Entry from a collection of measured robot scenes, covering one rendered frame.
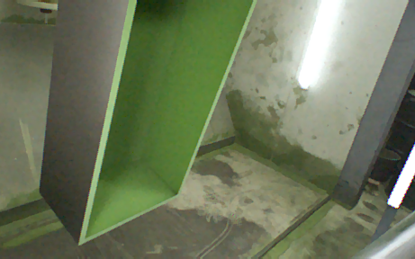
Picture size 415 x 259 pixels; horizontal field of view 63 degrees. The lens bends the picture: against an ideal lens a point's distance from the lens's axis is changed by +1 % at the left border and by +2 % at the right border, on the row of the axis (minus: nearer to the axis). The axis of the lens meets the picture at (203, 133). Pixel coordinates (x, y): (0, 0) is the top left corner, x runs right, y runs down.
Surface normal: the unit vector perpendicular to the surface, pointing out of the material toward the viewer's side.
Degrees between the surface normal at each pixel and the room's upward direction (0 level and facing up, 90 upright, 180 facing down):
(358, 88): 90
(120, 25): 90
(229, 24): 90
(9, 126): 57
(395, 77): 90
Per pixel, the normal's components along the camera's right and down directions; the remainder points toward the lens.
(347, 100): -0.67, 0.19
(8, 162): 0.70, -0.17
